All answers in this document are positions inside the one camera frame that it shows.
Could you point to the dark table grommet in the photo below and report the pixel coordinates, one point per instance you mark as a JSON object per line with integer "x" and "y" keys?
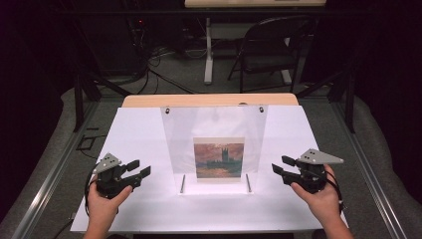
{"x": 243, "y": 103}

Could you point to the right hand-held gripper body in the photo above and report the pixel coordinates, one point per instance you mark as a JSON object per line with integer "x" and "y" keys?
{"x": 308, "y": 174}

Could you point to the person's right hand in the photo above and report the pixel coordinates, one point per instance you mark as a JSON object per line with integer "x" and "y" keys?
{"x": 323, "y": 199}

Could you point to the clear acrylic photo frame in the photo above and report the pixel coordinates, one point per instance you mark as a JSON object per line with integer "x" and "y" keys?
{"x": 212, "y": 126}

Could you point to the black folding chair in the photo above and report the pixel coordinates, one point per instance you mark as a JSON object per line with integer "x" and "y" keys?
{"x": 265, "y": 63}

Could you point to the black metal strut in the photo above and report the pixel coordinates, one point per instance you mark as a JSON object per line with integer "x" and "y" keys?
{"x": 349, "y": 106}
{"x": 79, "y": 106}

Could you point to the metal frame rod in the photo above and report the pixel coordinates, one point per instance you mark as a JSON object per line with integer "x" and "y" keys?
{"x": 248, "y": 183}
{"x": 182, "y": 184}

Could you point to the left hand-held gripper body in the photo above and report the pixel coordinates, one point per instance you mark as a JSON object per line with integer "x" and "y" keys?
{"x": 111, "y": 181}

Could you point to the landscape painting print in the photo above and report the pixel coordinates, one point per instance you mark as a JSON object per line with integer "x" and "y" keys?
{"x": 219, "y": 161}

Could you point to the aluminium floor rail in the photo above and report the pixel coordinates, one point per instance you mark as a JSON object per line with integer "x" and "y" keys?
{"x": 49, "y": 186}
{"x": 368, "y": 186}

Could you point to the wooden table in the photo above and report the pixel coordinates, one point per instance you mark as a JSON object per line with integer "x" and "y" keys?
{"x": 199, "y": 99}

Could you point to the person's left hand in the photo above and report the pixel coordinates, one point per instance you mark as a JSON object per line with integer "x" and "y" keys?
{"x": 103, "y": 205}

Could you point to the white board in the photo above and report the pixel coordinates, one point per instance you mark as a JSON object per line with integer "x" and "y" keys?
{"x": 139, "y": 132}

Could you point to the white desk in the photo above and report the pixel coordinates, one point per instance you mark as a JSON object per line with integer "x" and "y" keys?
{"x": 208, "y": 66}

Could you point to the dark curtain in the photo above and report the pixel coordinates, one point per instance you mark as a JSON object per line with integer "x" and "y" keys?
{"x": 391, "y": 83}
{"x": 30, "y": 83}

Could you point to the dark equipment rack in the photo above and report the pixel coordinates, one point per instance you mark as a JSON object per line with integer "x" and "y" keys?
{"x": 139, "y": 33}

